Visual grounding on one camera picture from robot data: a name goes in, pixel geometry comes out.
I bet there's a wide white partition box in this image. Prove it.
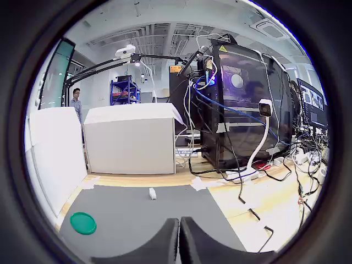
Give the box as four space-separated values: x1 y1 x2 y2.
83 103 184 175

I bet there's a white webcam on boom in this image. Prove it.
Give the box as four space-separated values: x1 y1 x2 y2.
114 44 137 60

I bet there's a black computer monitor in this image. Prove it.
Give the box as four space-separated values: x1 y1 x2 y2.
296 78 330 130

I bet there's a dark grey mat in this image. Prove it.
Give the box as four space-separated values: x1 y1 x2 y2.
58 184 248 260

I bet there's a person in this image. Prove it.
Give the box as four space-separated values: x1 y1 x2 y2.
69 87 84 125

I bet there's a teal glass wall panel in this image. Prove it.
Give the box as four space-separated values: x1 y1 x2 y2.
35 38 76 109

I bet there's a round green lid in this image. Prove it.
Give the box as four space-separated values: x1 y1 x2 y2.
69 211 97 236

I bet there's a tall white partition board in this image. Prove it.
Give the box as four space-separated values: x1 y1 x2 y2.
25 106 89 218

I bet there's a white power strip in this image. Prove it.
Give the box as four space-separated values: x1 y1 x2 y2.
290 150 311 166

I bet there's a white gooseneck camera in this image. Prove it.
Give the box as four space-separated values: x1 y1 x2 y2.
224 98 273 183

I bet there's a black cable along table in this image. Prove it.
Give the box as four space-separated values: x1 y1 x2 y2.
237 164 275 253

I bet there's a blue network cable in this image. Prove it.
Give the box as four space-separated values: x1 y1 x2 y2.
191 76 293 147

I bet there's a blue metal shelf rack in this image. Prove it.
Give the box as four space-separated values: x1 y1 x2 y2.
110 75 142 106

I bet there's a black cabinet with orange label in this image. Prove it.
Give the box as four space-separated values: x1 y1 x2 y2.
168 65 191 136

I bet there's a black computer tower case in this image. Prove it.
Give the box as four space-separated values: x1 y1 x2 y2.
196 34 297 174

